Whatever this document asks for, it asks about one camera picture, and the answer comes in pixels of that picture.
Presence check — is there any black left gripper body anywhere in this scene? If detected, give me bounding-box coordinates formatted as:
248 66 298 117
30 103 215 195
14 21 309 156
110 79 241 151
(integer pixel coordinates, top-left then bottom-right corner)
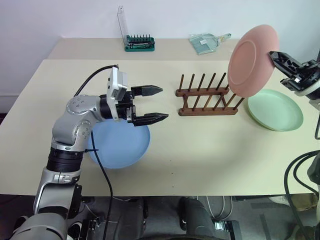
115 89 137 124

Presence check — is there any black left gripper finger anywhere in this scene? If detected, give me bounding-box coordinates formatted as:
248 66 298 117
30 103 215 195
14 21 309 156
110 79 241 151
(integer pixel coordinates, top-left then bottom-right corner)
131 85 164 98
132 112 170 128

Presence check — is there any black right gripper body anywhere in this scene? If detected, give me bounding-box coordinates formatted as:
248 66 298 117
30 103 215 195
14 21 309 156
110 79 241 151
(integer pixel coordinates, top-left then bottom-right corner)
279 59 320 92

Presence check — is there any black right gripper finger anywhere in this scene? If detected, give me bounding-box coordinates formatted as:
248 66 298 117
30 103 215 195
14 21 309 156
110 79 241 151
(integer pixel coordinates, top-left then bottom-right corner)
268 50 304 76

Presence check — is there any pink plate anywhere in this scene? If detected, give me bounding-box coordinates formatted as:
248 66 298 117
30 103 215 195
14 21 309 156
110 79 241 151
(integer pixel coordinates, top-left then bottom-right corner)
227 24 281 98

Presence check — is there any wooden dish rack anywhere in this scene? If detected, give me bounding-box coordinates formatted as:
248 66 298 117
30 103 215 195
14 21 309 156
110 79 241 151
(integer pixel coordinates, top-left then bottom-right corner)
174 72 245 117

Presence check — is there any blue plate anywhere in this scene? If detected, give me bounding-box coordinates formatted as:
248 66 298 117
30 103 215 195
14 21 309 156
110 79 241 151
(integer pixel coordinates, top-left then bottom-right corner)
87 119 152 170

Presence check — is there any green screwdriver bit set case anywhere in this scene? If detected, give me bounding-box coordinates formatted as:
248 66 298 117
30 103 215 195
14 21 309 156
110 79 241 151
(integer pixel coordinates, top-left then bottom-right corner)
116 5 156 53

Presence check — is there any green plate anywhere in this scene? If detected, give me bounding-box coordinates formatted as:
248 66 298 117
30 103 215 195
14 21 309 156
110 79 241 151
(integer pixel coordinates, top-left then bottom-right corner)
247 88 304 132

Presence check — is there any clear green dustpan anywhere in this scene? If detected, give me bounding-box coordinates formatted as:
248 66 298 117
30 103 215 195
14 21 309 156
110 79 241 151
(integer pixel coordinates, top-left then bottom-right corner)
188 32 232 56

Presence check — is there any dark rounded shape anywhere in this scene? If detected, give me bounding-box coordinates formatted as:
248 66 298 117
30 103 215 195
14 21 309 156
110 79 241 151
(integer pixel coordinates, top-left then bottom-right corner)
107 196 149 240
175 195 214 238

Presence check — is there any black box with silver latch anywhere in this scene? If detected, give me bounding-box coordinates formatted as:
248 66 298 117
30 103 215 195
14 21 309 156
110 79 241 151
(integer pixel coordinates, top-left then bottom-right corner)
211 219 243 240

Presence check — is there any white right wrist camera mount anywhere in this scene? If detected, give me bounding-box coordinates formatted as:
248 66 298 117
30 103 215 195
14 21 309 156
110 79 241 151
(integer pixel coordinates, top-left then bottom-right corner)
298 85 320 101

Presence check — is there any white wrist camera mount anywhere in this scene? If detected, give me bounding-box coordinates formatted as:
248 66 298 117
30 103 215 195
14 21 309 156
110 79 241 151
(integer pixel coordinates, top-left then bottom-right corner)
298 85 320 101
106 66 130 122

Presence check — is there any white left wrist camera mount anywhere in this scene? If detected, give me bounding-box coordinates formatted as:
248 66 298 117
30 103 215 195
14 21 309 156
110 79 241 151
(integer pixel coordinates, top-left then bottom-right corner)
106 66 130 122

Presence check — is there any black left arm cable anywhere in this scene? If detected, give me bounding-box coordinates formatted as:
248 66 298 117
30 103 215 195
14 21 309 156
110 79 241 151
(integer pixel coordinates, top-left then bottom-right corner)
73 64 120 240

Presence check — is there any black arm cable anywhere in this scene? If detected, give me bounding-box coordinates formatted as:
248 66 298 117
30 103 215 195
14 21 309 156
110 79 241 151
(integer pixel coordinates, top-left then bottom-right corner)
284 150 320 240
292 154 320 195
73 64 120 240

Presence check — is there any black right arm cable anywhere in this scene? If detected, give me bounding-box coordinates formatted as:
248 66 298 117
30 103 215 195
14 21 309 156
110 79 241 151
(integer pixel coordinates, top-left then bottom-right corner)
284 150 320 240
292 154 320 195

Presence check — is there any grey floor cable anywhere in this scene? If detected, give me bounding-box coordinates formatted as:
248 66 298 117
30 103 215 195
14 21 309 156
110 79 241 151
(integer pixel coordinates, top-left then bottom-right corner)
204 195 235 219

